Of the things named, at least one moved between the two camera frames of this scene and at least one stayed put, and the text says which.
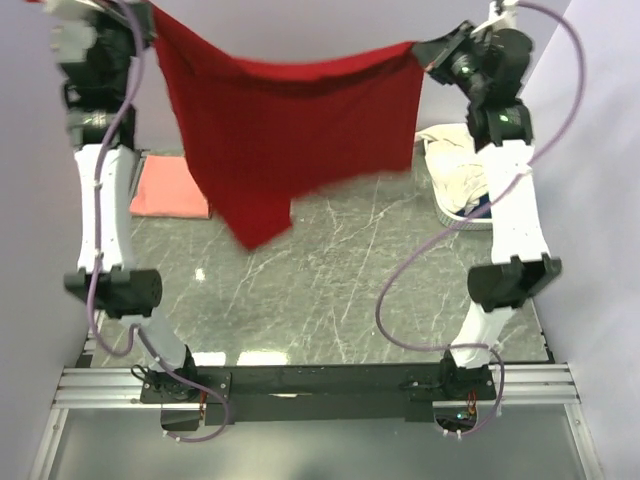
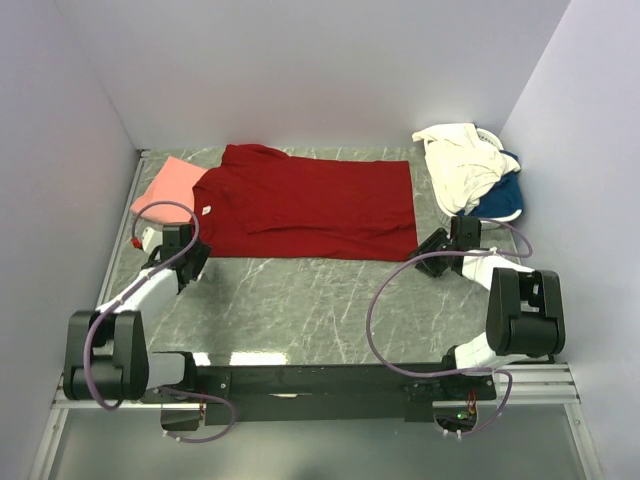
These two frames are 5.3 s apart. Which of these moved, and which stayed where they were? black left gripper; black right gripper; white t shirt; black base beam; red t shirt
Moved: red t shirt; black left gripper; black right gripper
Stayed: black base beam; white t shirt
